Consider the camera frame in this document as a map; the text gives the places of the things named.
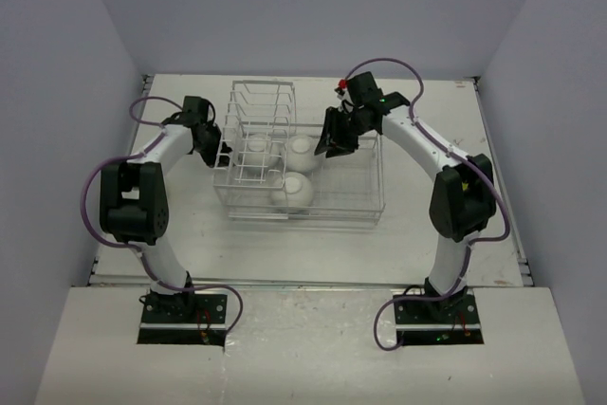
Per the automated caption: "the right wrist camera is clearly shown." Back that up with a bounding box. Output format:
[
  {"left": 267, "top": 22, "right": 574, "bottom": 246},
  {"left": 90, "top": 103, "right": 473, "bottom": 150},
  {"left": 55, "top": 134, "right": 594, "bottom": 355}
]
[{"left": 335, "top": 79, "right": 351, "bottom": 101}]

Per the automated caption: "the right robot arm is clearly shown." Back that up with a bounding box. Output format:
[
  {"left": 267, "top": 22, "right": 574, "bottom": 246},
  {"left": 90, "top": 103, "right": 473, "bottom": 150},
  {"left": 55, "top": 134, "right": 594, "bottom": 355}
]
[{"left": 315, "top": 72, "right": 497, "bottom": 322}]

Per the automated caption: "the white bowl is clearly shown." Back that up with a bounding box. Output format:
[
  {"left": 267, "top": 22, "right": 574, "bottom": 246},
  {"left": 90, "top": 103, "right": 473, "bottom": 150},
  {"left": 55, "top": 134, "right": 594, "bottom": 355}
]
[
  {"left": 269, "top": 172, "right": 315, "bottom": 213},
  {"left": 283, "top": 135, "right": 320, "bottom": 174},
  {"left": 240, "top": 135, "right": 281, "bottom": 174}
]

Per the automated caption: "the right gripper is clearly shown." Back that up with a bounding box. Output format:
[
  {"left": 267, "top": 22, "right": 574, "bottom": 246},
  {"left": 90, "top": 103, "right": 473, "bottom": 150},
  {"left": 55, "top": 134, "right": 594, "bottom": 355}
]
[{"left": 315, "top": 106, "right": 374, "bottom": 159}]

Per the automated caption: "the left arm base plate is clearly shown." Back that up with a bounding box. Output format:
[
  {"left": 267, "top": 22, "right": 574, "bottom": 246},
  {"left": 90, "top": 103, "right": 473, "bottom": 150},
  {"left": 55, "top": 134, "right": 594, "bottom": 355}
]
[{"left": 137, "top": 292, "right": 228, "bottom": 347}]

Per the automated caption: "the white wire dish rack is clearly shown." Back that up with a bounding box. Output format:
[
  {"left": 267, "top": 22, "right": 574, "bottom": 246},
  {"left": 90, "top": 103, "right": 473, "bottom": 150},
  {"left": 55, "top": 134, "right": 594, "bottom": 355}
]
[{"left": 213, "top": 80, "right": 385, "bottom": 228}]

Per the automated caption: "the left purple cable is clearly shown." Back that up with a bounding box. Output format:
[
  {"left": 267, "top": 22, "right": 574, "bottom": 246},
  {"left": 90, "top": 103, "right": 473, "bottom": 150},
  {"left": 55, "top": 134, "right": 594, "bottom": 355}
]
[{"left": 80, "top": 97, "right": 244, "bottom": 336}]

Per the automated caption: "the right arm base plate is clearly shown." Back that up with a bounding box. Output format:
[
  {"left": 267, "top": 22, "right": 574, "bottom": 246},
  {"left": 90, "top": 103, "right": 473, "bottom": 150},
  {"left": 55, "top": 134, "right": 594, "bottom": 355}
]
[{"left": 393, "top": 288, "right": 484, "bottom": 346}]

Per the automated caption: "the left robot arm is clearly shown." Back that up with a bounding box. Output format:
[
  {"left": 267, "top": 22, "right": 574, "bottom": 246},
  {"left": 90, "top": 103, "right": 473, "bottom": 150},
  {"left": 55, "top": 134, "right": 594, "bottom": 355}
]
[{"left": 99, "top": 96, "right": 225, "bottom": 323}]

